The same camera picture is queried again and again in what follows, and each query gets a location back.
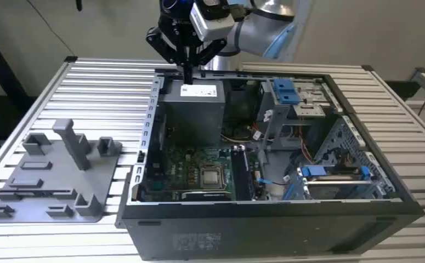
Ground bundle of power wires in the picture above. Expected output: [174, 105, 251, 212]
[220, 124, 258, 144]

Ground blue plastic drive latch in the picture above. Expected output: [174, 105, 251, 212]
[273, 78, 295, 93]
[279, 92, 299, 105]

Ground hard disk in blue carrier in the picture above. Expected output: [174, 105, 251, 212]
[298, 165, 375, 201]

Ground black graphics card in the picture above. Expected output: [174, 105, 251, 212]
[180, 191, 234, 202]

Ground grey plastic parts rack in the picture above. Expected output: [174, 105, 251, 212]
[0, 118, 125, 224]

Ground orange power wires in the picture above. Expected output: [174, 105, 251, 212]
[295, 124, 314, 165]

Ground silver CPU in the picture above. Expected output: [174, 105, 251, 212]
[202, 170, 223, 185]

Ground CPU socket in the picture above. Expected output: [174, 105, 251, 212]
[196, 163, 228, 190]

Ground grey power supply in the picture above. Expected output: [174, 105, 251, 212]
[156, 79, 227, 146]

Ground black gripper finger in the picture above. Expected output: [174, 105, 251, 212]
[146, 26, 188, 84]
[188, 40, 227, 84]

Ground black RAM slot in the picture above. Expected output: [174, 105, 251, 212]
[231, 146, 244, 201]

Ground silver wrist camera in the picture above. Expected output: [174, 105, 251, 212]
[188, 0, 235, 42]

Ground green motherboard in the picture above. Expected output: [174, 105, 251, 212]
[144, 145, 271, 202]

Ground grey metal drive cage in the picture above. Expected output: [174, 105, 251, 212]
[258, 78, 341, 148]

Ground black PC case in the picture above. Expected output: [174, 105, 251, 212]
[113, 67, 425, 261]

